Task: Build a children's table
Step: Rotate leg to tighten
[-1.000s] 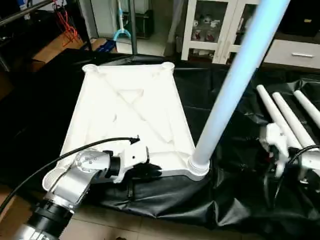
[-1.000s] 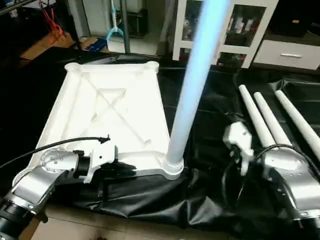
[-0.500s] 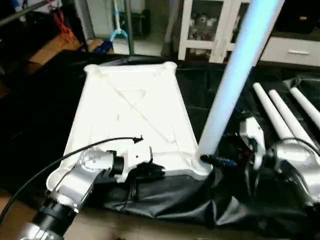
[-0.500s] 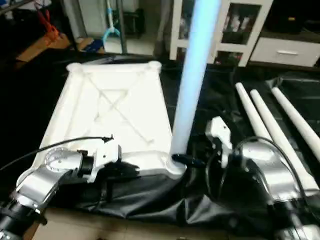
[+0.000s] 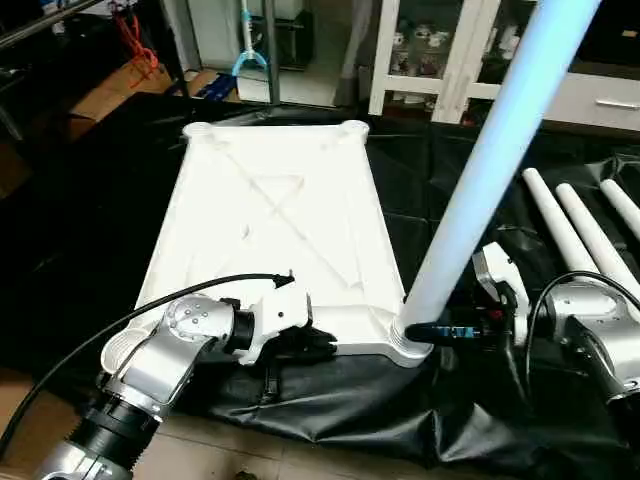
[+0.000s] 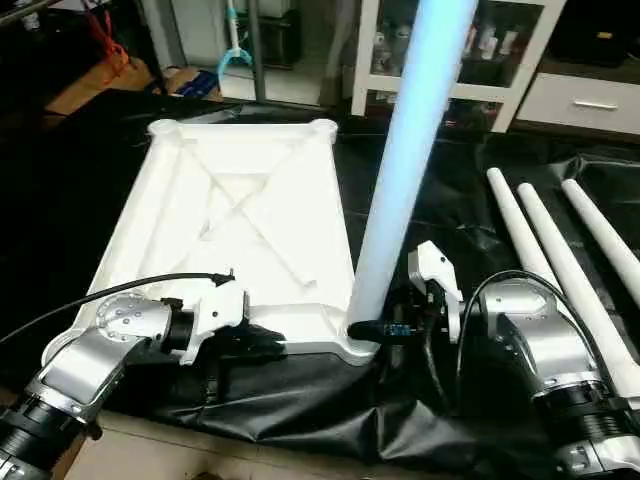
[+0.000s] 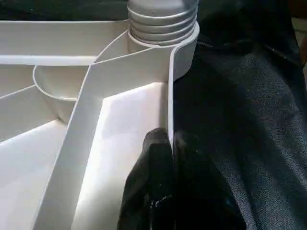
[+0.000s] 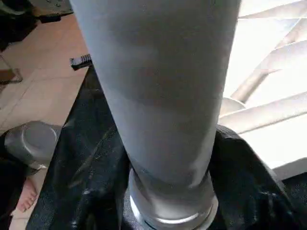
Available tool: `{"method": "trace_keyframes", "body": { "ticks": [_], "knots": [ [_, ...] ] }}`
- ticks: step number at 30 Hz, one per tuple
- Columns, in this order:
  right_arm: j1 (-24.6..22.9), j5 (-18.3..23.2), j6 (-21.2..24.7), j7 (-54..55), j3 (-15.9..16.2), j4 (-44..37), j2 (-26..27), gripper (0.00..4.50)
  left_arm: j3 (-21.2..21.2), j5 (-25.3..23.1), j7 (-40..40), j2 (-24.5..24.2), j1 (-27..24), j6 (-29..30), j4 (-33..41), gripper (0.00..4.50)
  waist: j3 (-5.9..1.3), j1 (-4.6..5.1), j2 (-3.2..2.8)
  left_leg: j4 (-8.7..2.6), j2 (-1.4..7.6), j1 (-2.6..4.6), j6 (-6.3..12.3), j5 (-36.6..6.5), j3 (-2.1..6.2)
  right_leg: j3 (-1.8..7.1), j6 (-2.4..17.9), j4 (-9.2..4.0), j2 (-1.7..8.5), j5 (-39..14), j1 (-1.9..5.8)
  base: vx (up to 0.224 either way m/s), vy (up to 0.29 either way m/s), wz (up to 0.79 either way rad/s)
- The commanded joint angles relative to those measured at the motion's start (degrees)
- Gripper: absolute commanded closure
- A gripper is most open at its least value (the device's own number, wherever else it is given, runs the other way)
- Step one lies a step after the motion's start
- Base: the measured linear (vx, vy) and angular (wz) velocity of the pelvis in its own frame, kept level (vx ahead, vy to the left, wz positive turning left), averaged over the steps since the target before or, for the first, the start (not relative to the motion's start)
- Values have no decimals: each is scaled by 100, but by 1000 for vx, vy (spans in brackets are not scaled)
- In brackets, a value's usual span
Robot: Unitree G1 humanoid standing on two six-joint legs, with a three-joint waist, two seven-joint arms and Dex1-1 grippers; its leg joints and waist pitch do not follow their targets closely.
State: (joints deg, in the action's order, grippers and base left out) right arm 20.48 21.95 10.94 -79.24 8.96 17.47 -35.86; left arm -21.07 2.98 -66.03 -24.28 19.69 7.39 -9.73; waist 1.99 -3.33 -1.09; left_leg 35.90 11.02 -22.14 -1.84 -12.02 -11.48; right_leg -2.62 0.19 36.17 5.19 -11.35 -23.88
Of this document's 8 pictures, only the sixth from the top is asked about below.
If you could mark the blue box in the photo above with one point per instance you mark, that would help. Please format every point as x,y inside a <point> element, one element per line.
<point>198,82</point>

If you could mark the white plastic table leg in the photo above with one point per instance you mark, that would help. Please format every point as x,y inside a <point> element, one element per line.
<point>605,240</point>
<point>575,290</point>
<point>520,225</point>
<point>410,160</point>

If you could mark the black mat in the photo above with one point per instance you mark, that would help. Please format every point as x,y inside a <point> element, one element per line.
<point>300,410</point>

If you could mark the teal and white pole tool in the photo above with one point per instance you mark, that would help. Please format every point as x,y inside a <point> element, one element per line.
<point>236,50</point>

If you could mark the white glass-door cabinet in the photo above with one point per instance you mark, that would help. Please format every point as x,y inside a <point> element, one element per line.
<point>395,55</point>

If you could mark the dark metal stand pole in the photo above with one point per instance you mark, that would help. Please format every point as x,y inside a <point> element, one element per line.
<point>258,50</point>

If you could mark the grey metal stand pole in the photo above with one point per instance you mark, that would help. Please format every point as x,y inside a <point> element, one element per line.
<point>165,45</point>

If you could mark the white plastic table top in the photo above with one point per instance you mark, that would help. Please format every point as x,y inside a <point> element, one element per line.
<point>240,200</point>

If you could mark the white drawer unit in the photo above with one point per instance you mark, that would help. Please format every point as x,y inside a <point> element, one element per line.
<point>585,103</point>

